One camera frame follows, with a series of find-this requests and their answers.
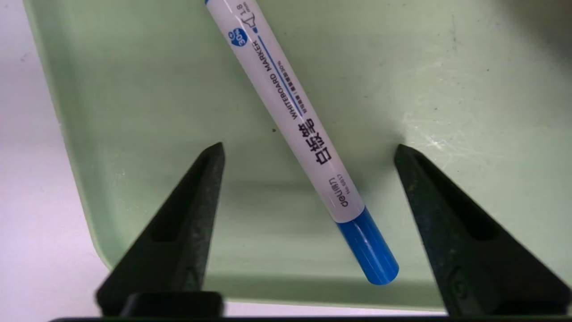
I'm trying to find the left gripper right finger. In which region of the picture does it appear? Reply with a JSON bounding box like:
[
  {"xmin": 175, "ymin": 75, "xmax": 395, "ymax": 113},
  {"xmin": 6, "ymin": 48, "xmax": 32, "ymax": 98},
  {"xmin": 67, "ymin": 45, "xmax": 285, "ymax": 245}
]
[{"xmin": 393, "ymin": 144, "xmax": 572, "ymax": 317}]

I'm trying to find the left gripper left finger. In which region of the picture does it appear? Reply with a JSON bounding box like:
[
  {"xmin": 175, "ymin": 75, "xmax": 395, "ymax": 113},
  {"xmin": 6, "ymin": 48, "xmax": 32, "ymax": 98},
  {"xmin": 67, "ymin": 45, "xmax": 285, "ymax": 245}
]
[{"xmin": 95, "ymin": 142, "xmax": 226, "ymax": 317}]

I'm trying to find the white marker with blue cap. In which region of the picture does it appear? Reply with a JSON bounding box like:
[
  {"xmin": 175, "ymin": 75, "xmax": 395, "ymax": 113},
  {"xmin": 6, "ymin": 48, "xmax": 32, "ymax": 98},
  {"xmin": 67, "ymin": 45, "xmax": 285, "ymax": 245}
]
[{"xmin": 205, "ymin": 0, "xmax": 400, "ymax": 286}]

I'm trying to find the green plastic tray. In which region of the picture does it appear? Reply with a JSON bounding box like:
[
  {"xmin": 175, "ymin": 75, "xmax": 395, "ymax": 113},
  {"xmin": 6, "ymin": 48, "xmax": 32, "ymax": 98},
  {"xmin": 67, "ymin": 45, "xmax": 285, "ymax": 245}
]
[{"xmin": 22, "ymin": 0, "xmax": 572, "ymax": 311}]

